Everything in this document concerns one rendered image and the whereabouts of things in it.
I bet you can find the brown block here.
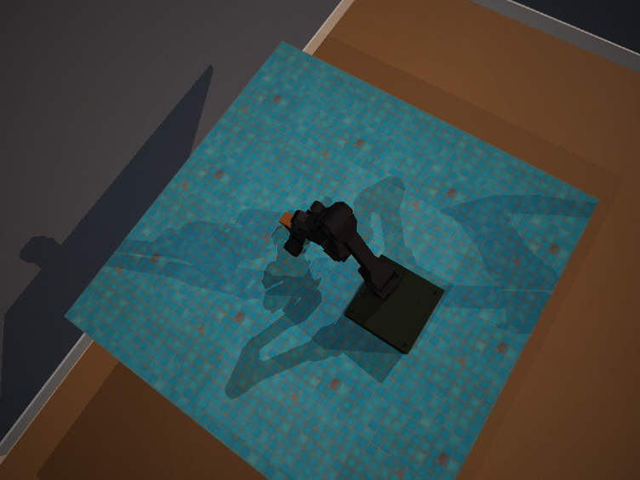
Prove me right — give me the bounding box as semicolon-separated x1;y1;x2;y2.
279;212;293;228

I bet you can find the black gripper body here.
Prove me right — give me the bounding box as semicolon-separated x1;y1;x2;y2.
283;201;325;257

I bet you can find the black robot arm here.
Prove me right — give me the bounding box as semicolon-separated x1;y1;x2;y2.
290;202;402;301

